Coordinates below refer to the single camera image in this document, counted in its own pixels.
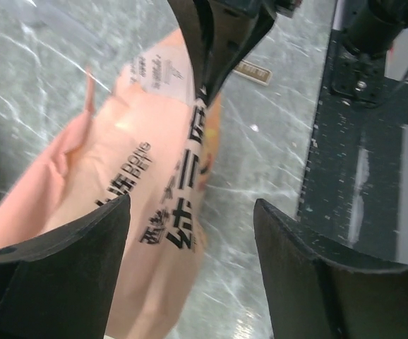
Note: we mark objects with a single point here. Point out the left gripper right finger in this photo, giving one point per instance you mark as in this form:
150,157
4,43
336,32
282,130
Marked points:
319,288

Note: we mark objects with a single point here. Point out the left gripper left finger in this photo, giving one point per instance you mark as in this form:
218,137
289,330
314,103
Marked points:
61,283

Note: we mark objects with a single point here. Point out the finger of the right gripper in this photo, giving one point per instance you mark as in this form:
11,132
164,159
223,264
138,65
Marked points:
218,35

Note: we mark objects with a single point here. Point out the small wooden comb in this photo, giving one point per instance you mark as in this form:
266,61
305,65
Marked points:
253,72

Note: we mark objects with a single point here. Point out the pink cat litter bag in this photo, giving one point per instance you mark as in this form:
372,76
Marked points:
152,142

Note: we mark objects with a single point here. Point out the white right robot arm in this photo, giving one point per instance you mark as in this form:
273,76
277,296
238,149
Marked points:
368,30

